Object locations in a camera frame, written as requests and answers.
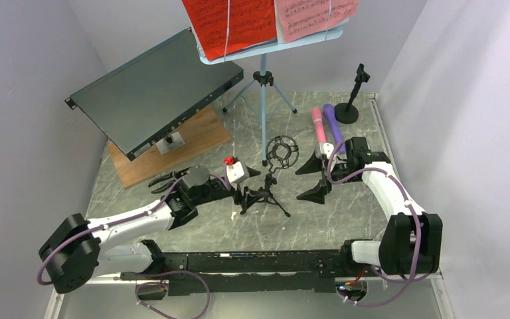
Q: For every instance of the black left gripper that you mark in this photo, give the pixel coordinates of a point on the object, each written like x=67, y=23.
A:
x=250, y=197

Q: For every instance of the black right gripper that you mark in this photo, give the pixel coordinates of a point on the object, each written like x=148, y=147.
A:
x=317, y=194

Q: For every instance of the pink microphone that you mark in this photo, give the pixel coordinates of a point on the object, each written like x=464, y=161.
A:
x=317, y=119

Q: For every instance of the purple microphone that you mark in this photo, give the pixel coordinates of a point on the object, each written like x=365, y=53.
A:
x=329, y=113

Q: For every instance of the black round-base mic stand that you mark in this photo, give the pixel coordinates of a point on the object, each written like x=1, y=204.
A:
x=346, y=112

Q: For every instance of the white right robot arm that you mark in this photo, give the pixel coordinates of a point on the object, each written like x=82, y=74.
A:
x=411, y=242

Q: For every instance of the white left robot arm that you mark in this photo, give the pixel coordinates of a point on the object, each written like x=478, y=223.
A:
x=81, y=249

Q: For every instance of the brown wooden board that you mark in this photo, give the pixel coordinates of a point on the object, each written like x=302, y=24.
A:
x=202, y=133

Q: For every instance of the black pliers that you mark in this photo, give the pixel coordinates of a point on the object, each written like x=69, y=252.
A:
x=163, y=183

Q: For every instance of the light blue music stand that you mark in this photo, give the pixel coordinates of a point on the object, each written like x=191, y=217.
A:
x=264, y=76

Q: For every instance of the dark grey rack unit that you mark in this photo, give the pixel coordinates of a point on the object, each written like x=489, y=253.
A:
x=150, y=96

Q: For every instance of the red sheet music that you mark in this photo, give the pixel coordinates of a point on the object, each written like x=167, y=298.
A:
x=226, y=27

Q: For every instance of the pink sheet music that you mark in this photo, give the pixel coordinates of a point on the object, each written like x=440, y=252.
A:
x=301, y=18

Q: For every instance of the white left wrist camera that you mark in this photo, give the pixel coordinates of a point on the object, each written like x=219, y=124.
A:
x=235, y=172

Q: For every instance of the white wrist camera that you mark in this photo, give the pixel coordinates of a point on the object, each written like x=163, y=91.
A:
x=235, y=172
x=324, y=150

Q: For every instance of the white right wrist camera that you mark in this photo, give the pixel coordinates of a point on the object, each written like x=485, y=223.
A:
x=324, y=150

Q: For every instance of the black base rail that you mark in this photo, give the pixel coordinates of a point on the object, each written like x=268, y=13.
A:
x=252, y=271

